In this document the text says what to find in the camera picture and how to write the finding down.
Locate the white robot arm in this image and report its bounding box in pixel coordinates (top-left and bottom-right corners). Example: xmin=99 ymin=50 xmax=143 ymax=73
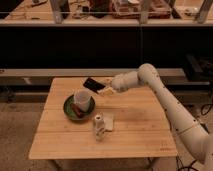
xmin=99 ymin=63 xmax=213 ymax=171

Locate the wooden shelf with clutter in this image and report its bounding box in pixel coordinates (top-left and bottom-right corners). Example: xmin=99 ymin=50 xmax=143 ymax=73
xmin=0 ymin=0 xmax=213 ymax=27

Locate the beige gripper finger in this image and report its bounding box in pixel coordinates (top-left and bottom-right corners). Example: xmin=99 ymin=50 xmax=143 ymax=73
xmin=104 ymin=78 xmax=113 ymax=83
xmin=98 ymin=87 xmax=114 ymax=95

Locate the black box on right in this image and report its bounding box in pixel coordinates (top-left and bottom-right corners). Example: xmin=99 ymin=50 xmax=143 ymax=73
xmin=183 ymin=54 xmax=213 ymax=82

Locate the small white bottle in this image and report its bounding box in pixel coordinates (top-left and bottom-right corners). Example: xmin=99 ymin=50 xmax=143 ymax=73
xmin=93 ymin=115 xmax=105 ymax=141

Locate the wooden table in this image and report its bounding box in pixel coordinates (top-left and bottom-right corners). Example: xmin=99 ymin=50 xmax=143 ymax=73
xmin=28 ymin=76 xmax=179 ymax=171

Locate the green round plate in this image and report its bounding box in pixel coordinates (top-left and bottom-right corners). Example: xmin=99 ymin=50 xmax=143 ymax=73
xmin=63 ymin=95 xmax=95 ymax=121

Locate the brown object on plate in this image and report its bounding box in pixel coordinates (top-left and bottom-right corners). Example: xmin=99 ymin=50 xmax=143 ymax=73
xmin=71 ymin=104 xmax=83 ymax=118

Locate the white folded cloth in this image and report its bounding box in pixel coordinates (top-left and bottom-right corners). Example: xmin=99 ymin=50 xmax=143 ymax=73
xmin=103 ymin=113 xmax=114 ymax=131

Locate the white ceramic cup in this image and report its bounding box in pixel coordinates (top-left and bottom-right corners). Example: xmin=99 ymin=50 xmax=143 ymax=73
xmin=74 ymin=89 xmax=91 ymax=112

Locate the black rectangular eraser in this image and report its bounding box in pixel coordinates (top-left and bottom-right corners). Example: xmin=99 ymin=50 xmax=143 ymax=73
xmin=83 ymin=78 xmax=105 ymax=93

